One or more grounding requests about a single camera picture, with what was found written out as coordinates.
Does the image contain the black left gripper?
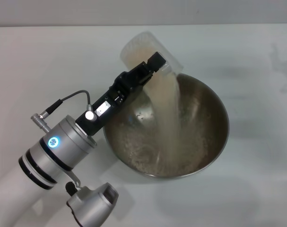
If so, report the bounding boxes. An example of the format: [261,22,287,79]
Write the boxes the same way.
[75,52,167,137]

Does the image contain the grey left arm cable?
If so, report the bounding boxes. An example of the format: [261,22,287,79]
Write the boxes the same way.
[45,89,93,114]

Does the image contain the clear plastic measuring cup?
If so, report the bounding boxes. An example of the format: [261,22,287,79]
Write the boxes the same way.
[119,30,184,95]

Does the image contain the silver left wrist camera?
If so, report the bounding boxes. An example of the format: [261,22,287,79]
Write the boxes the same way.
[65,181,119,227]

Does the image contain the stainless steel mixing bowl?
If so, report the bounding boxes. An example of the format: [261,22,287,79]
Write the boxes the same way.
[102,72,230,182]

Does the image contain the white uncooked rice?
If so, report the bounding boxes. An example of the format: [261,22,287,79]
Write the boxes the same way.
[114,46,214,177]

